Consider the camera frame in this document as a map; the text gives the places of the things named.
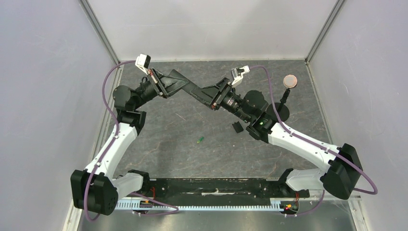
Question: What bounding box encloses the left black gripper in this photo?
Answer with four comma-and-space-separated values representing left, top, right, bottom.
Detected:
133, 67, 189, 110

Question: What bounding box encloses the black remote battery cover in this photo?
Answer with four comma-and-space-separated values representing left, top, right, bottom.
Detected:
232, 121, 243, 133

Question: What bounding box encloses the black remote control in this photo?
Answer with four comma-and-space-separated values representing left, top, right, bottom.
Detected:
169, 69, 202, 95

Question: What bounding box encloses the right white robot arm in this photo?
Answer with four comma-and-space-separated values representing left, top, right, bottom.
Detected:
188, 78, 363, 200

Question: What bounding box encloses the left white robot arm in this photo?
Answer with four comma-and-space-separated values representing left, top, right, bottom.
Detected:
70, 69, 189, 221

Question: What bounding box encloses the black stand with round disc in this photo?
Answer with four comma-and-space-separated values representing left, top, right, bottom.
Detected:
274, 75, 298, 122

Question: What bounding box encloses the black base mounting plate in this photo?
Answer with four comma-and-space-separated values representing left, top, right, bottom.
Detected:
138, 178, 310, 206

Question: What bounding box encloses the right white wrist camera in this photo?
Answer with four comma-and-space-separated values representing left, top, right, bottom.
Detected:
230, 65, 250, 88

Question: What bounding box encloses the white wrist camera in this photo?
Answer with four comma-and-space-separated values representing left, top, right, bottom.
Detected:
230, 65, 250, 88
135, 53, 151, 75

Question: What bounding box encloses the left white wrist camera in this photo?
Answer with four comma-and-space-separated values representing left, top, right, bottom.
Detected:
135, 53, 151, 75

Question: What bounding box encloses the white toothed cable rail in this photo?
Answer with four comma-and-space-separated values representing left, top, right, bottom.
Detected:
115, 198, 285, 212

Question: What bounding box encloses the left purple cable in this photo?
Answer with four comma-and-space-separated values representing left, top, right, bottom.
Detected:
83, 60, 179, 222

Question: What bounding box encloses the purple cable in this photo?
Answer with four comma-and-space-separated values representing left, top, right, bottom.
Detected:
83, 60, 179, 222
248, 65, 379, 218

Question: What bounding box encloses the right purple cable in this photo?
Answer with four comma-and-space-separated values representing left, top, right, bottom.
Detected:
248, 65, 379, 218

